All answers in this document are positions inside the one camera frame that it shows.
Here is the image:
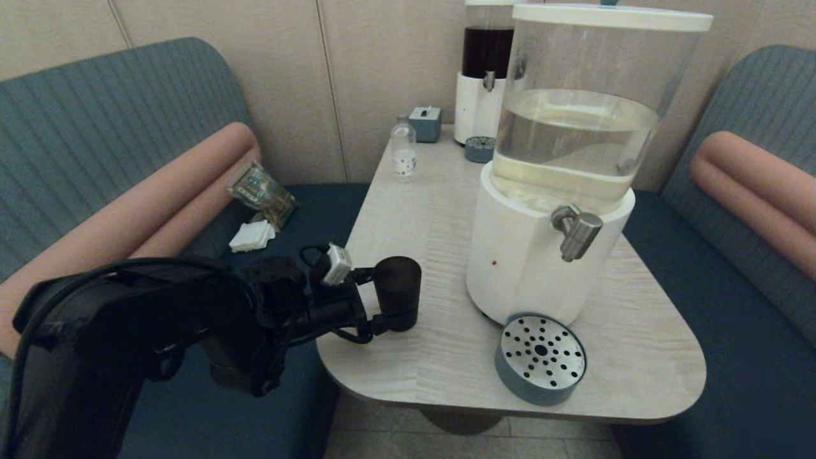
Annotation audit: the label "dark brown plastic cup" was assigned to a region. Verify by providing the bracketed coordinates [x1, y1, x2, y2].
[374, 256, 423, 332]

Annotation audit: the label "metal water dispenser tap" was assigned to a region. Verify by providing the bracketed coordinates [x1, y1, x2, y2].
[551, 205, 603, 263]

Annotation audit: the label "white paper napkins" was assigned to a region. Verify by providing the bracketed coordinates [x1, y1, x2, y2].
[229, 220, 277, 253]

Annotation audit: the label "clear plastic bottle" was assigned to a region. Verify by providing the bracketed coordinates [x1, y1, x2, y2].
[391, 115, 418, 183]

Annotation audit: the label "clear snack packet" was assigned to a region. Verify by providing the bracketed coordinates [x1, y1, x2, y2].
[226, 161, 298, 231]

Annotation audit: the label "clear water dispenser white base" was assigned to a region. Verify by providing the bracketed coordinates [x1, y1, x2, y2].
[466, 4, 713, 327]

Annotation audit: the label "large blue perforated drip tray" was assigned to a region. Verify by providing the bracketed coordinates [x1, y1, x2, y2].
[495, 313, 588, 407]

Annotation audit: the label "blue-grey tissue box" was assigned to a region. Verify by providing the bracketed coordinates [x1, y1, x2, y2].
[409, 106, 442, 143]

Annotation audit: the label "small blue drip tray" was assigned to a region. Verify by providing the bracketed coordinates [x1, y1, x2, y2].
[464, 136, 497, 164]

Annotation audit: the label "small dispenser with dark drink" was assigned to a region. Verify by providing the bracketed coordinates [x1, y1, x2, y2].
[454, 0, 527, 147]

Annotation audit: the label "pink bolster cushion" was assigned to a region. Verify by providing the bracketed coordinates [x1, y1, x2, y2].
[0, 122, 263, 358]
[690, 131, 816, 284]

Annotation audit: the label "teal bench sofa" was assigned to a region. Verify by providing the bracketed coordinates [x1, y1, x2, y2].
[0, 37, 370, 459]
[612, 45, 816, 459]

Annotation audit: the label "white water dispenser lid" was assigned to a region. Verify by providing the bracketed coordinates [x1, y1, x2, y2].
[512, 3, 713, 33]

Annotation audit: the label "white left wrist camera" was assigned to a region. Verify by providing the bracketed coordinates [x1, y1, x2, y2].
[322, 243, 353, 286]

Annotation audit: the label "black left wrist camera cable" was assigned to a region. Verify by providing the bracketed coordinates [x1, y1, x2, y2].
[300, 244, 375, 346]

